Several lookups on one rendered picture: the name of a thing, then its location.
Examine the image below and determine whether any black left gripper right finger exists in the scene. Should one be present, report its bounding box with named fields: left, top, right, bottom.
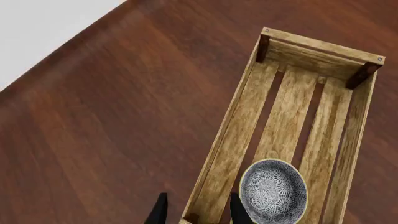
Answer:
left=229, top=192, right=255, bottom=224

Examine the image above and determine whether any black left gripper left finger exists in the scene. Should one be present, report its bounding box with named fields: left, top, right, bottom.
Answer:
left=144, top=192, right=169, bottom=224

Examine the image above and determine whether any wooden slat tray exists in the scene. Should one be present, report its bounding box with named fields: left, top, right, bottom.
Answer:
left=178, top=26, right=386, bottom=224

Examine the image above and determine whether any grey patterned bowl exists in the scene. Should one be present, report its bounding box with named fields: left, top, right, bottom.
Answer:
left=238, top=157, right=308, bottom=224

